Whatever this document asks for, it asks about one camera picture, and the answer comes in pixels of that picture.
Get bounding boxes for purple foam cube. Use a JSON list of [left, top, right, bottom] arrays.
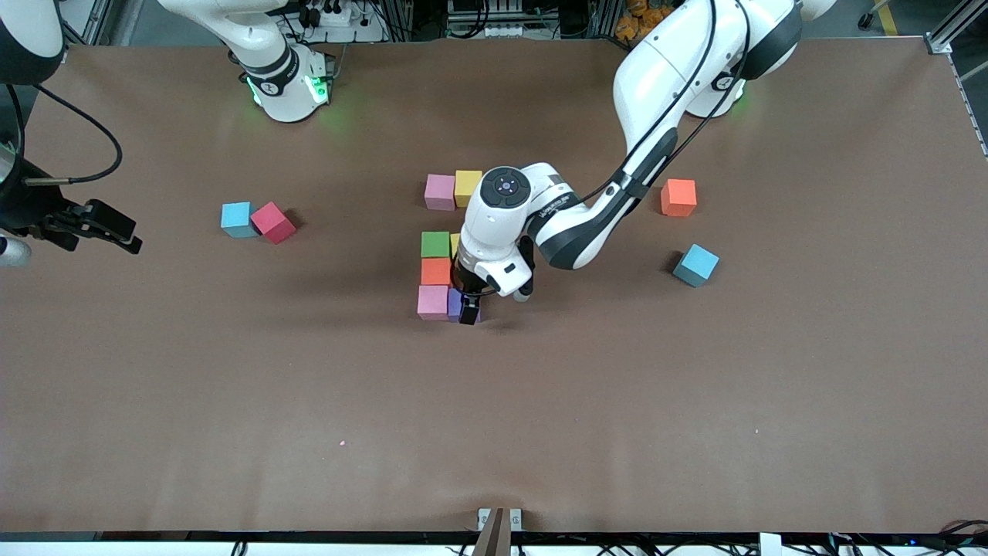
[[448, 287, 482, 324]]

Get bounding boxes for pink foam cube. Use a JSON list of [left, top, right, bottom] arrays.
[[417, 285, 450, 321], [424, 174, 457, 212]]

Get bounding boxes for blue foam cube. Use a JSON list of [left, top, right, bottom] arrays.
[[673, 244, 720, 288], [221, 202, 256, 239]]

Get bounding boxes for red foam cube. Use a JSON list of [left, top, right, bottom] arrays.
[[250, 201, 297, 246]]

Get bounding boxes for silver equipment rack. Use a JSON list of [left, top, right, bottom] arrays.
[[446, 0, 541, 39]]

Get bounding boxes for bag of orange fruit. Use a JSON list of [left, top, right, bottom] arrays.
[[615, 0, 680, 41]]

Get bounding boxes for white power strip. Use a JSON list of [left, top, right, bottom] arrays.
[[297, 0, 364, 28]]

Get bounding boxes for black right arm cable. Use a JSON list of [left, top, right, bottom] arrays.
[[6, 81, 124, 187]]

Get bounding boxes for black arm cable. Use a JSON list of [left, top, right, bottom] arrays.
[[450, 0, 753, 300], [6, 81, 124, 187]]

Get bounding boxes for aluminium frame profile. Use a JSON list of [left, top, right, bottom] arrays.
[[925, 0, 988, 56], [66, 0, 117, 47]]

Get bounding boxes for metal table edge bracket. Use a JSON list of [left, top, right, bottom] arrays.
[[477, 507, 523, 556]]

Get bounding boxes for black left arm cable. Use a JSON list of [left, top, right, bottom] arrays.
[[450, 0, 753, 300]]

